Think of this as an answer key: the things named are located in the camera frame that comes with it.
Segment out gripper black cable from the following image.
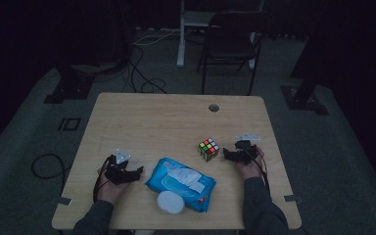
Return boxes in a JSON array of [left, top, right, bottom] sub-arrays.
[[92, 155, 116, 204], [247, 152, 271, 198]]

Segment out black folding chair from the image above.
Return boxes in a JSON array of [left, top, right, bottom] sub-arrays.
[[196, 11, 274, 97]]

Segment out black floor cables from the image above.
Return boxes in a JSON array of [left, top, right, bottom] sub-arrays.
[[121, 44, 168, 95]]

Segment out white wet wipe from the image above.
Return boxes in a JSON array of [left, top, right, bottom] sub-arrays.
[[166, 166, 207, 193]]

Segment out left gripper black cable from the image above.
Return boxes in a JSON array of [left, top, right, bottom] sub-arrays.
[[92, 155, 116, 204]]

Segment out black stand base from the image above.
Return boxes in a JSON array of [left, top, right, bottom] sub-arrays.
[[280, 0, 330, 117], [43, 63, 96, 105]]

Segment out white round lid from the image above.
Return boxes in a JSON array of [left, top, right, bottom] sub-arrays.
[[157, 190, 186, 215]]

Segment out person's right hand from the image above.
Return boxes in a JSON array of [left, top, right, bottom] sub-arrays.
[[236, 147, 265, 181]]

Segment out colourful puzzle cube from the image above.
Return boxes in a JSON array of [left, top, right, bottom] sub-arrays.
[[197, 137, 220, 164]]

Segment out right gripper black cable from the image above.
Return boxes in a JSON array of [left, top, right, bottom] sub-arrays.
[[247, 152, 271, 198]]

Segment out blue wet wipes pack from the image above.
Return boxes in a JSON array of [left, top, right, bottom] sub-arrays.
[[144, 157, 217, 213]]

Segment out grey tape piece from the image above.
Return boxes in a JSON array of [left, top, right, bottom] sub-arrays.
[[283, 194, 304, 204], [56, 196, 73, 207]]

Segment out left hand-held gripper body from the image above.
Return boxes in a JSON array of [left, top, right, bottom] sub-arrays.
[[104, 148, 138, 186]]

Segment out white floor cable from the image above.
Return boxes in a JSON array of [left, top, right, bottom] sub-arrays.
[[132, 27, 181, 47]]

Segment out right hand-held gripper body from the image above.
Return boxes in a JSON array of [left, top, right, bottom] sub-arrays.
[[234, 132, 261, 165]]

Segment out person's left hand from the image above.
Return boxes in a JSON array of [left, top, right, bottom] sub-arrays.
[[95, 170, 132, 206]]

